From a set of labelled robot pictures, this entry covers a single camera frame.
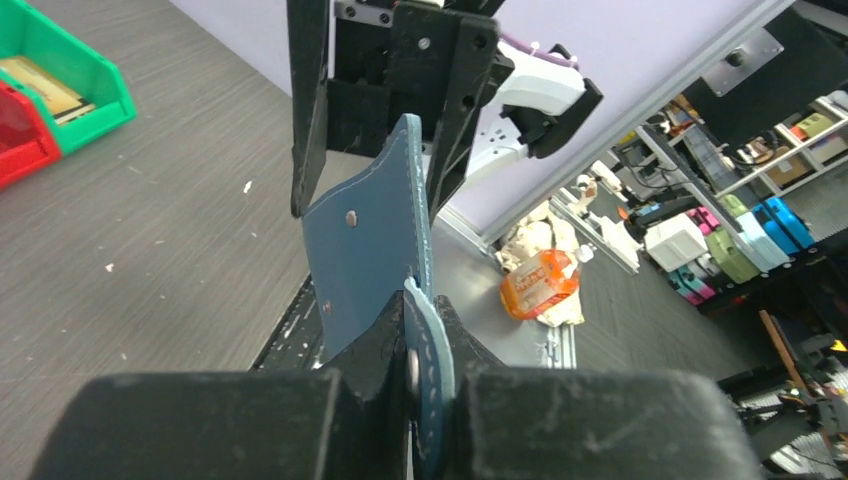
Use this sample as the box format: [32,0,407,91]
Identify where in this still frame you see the gold cards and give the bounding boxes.
[1,55,96,125]

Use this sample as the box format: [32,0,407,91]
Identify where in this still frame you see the orange snack bag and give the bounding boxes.
[500,245,594,327]

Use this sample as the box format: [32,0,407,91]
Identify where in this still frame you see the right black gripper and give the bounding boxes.
[286,0,499,221]

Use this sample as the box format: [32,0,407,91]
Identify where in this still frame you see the green plastic bin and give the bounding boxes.
[1,0,137,155]

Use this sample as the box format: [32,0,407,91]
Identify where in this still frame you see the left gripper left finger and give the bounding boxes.
[31,293,408,479]

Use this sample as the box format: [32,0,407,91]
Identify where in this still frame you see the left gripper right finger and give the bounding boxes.
[436,296,762,479]

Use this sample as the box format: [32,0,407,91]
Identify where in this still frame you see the red plastic bin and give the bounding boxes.
[1,81,62,188]

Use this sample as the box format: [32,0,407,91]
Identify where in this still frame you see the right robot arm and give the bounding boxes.
[286,1,603,217]

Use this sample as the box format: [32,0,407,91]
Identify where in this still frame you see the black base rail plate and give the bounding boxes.
[250,276,324,372]

